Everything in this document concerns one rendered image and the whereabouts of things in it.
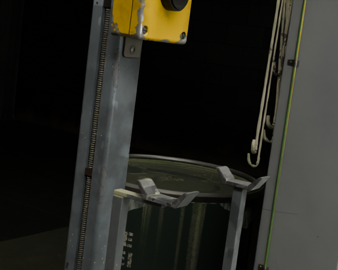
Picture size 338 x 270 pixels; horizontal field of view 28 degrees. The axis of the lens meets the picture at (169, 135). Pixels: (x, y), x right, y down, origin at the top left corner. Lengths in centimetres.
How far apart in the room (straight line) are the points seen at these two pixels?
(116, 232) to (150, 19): 29
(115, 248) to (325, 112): 60
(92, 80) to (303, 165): 54
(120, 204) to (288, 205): 58
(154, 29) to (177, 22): 6
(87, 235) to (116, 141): 15
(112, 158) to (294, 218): 51
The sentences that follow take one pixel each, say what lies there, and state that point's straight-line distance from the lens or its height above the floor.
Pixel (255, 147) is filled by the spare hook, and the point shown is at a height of 110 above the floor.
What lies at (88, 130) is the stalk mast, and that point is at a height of 115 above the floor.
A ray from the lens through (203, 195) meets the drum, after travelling 191.
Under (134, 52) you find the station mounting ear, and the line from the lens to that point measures 100.
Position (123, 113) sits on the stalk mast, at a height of 118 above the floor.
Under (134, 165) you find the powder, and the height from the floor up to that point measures 86.
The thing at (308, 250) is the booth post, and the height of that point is 92.
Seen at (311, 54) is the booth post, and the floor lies 130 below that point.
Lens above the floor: 129
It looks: 8 degrees down
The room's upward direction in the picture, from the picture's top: 7 degrees clockwise
